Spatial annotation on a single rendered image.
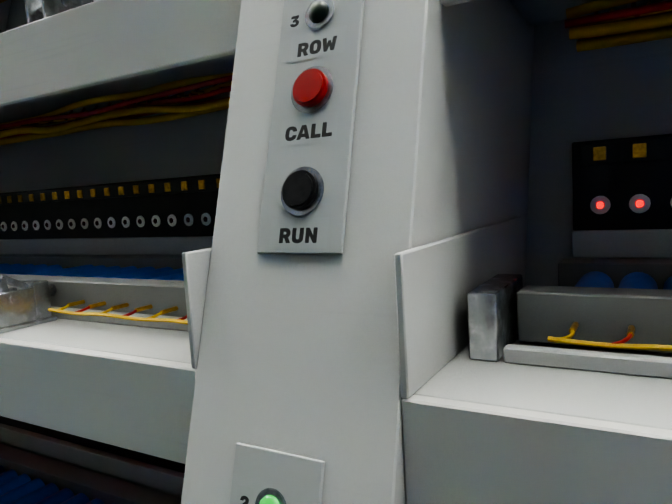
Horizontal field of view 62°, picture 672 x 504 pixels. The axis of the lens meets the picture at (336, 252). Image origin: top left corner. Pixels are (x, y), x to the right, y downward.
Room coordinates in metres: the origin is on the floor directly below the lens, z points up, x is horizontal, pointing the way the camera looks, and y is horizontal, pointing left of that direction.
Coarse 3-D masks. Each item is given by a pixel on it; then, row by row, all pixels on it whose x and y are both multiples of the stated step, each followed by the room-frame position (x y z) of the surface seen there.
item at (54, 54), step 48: (48, 0) 0.33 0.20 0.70; (144, 0) 0.28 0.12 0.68; (192, 0) 0.27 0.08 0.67; (240, 0) 0.25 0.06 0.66; (0, 48) 0.35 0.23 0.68; (48, 48) 0.33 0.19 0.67; (96, 48) 0.31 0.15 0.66; (144, 48) 0.29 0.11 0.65; (192, 48) 0.27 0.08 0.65; (0, 96) 0.36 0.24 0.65; (48, 96) 0.50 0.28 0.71; (96, 96) 0.52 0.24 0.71; (144, 96) 0.43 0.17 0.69; (192, 96) 0.45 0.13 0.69; (0, 144) 0.63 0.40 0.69
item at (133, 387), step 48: (0, 240) 0.63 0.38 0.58; (48, 240) 0.59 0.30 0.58; (96, 240) 0.55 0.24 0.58; (144, 240) 0.51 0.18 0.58; (192, 240) 0.48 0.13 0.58; (192, 288) 0.24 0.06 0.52; (0, 336) 0.33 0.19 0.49; (48, 336) 0.32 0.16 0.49; (96, 336) 0.31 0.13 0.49; (144, 336) 0.31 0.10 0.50; (192, 336) 0.24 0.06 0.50; (0, 384) 0.33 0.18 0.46; (48, 384) 0.30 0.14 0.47; (96, 384) 0.28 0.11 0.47; (144, 384) 0.26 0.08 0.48; (192, 384) 0.25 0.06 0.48; (96, 432) 0.29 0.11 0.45; (144, 432) 0.27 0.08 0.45
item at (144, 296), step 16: (64, 288) 0.37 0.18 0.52; (80, 288) 0.36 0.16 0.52; (96, 288) 0.35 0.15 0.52; (112, 288) 0.35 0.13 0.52; (128, 288) 0.34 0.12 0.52; (144, 288) 0.33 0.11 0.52; (160, 288) 0.32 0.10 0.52; (176, 288) 0.32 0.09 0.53; (64, 304) 0.37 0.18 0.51; (80, 304) 0.36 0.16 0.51; (96, 304) 0.35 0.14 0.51; (112, 304) 0.35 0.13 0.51; (128, 304) 0.34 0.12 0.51; (144, 304) 0.33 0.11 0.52; (160, 304) 0.33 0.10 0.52; (176, 304) 0.32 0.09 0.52; (144, 320) 0.31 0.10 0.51; (160, 320) 0.30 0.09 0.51; (176, 320) 0.30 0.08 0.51
